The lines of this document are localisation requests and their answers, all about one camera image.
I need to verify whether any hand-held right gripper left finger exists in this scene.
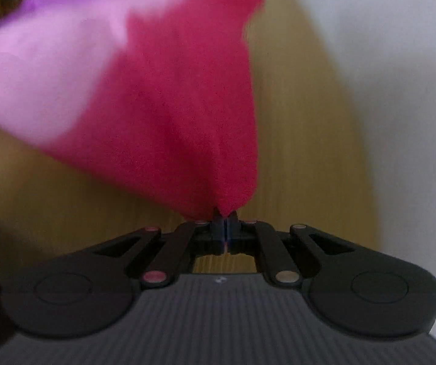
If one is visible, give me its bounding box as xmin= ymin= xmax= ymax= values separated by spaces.
xmin=92 ymin=207 xmax=227 ymax=287

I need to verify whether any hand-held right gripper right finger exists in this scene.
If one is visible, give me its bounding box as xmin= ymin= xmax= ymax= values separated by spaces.
xmin=226 ymin=210 xmax=356 ymax=287

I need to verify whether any purple pink red gradient cloth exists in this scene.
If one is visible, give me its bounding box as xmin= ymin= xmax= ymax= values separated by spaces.
xmin=0 ymin=0 xmax=267 ymax=222

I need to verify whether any bamboo mat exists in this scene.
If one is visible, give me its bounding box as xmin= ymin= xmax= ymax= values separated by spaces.
xmin=0 ymin=0 xmax=383 ymax=274

